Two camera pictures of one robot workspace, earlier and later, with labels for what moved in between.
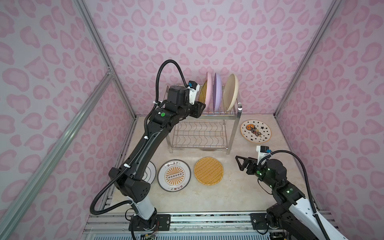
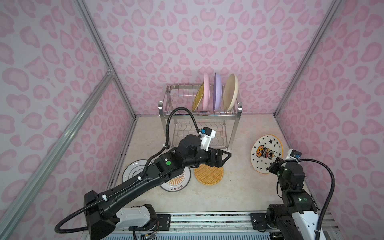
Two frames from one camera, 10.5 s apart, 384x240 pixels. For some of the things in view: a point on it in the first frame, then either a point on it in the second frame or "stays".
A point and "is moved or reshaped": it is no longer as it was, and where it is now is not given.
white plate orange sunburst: [174, 175] stays
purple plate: [217, 93] stays
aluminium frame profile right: [334, 6] stays
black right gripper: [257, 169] -> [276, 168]
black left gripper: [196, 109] -> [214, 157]
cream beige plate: [230, 92] stays
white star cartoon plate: [257, 131] is moved or reshaped
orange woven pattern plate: [208, 171] stays
